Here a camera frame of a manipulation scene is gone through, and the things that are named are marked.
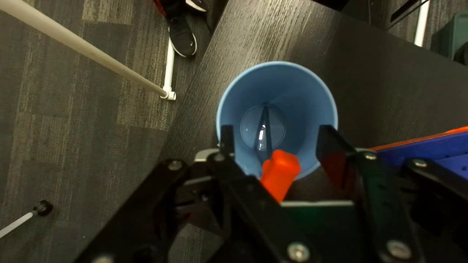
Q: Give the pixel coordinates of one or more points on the small orange object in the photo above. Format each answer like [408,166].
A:
[278,173]

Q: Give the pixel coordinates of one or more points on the blue plastic cup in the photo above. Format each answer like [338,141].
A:
[298,105]

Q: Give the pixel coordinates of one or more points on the white pole joint bracket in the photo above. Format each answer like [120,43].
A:
[167,86]

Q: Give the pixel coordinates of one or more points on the grey metal pole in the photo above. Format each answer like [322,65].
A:
[48,27]

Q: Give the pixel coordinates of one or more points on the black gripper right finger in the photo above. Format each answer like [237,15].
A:
[336,157]

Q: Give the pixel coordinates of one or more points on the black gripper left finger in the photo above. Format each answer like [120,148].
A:
[228,147]

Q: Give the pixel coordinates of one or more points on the black shoe on floor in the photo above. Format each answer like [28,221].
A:
[181,37]

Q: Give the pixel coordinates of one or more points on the tripod leg with black foot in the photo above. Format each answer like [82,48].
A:
[43,208]

